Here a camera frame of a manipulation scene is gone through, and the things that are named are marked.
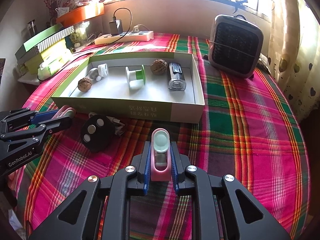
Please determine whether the plaid bed sheet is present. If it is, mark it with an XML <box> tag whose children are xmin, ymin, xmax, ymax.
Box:
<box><xmin>11</xmin><ymin>34</ymin><xmax>310</xmax><ymax>239</ymax></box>

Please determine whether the white round cap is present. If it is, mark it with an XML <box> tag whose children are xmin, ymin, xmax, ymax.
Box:
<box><xmin>98</xmin><ymin>63</ymin><xmax>109</xmax><ymax>78</ymax></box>

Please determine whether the white power strip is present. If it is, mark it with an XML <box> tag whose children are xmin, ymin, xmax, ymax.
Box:
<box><xmin>94</xmin><ymin>31</ymin><xmax>153</xmax><ymax>45</ymax></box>

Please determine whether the black oval disc with magnets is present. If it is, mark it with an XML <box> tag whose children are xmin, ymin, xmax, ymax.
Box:
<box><xmin>80</xmin><ymin>114</ymin><xmax>116</xmax><ymax>153</ymax></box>

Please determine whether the green striped gift box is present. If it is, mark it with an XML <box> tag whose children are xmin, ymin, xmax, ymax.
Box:
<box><xmin>15</xmin><ymin>23</ymin><xmax>74</xmax><ymax>60</ymax></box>

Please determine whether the green white cardboard box tray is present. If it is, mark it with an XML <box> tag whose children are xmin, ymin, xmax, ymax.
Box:
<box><xmin>52</xmin><ymin>51</ymin><xmax>205</xmax><ymax>124</ymax></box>

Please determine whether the white plug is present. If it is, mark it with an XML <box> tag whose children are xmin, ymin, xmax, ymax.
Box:
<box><xmin>131</xmin><ymin>24</ymin><xmax>150</xmax><ymax>33</ymax></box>

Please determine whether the green white spool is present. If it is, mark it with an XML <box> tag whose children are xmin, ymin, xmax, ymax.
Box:
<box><xmin>125</xmin><ymin>65</ymin><xmax>146</xmax><ymax>86</ymax></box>

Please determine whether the grey portable heater fan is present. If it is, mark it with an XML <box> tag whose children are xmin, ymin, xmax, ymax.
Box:
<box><xmin>208</xmin><ymin>15</ymin><xmax>264</xmax><ymax>79</ymax></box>

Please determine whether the pink clip with teal button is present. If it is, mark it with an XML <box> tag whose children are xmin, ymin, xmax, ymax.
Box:
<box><xmin>151</xmin><ymin>128</ymin><xmax>171</xmax><ymax>181</ymax></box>

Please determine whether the black charger cable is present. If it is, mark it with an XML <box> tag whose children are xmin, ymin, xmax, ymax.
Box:
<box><xmin>37</xmin><ymin>7</ymin><xmax>133</xmax><ymax>82</ymax></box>

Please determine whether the heart pattern curtain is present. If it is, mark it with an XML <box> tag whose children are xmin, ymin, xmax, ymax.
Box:
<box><xmin>268</xmin><ymin>0</ymin><xmax>319</xmax><ymax>121</ymax></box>

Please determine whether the black window hook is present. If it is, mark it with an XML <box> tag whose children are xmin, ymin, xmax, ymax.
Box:
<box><xmin>233</xmin><ymin>0</ymin><xmax>248</xmax><ymax>14</ymax></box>

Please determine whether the black power adapter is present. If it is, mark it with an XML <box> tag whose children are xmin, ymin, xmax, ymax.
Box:
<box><xmin>109</xmin><ymin>20</ymin><xmax>123</xmax><ymax>36</ymax></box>

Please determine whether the small white mushroom knob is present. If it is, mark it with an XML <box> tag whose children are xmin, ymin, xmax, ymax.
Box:
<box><xmin>88</xmin><ymin>68</ymin><xmax>102</xmax><ymax>82</ymax></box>

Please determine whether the orange tray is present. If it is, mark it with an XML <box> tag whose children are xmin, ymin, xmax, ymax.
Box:
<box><xmin>56</xmin><ymin>3</ymin><xmax>104</xmax><ymax>28</ymax></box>

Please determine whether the brown walnut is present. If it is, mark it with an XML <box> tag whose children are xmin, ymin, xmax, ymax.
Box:
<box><xmin>77</xmin><ymin>77</ymin><xmax>92</xmax><ymax>93</ymax></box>
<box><xmin>150</xmin><ymin>59</ymin><xmax>168</xmax><ymax>75</ymax></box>

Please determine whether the yellow green box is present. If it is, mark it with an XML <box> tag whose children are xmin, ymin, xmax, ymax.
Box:
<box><xmin>23</xmin><ymin>38</ymin><xmax>67</xmax><ymax>74</ymax></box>

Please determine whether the tissue pack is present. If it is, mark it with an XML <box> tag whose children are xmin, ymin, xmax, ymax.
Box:
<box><xmin>37</xmin><ymin>56</ymin><xmax>65</xmax><ymax>81</ymax></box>

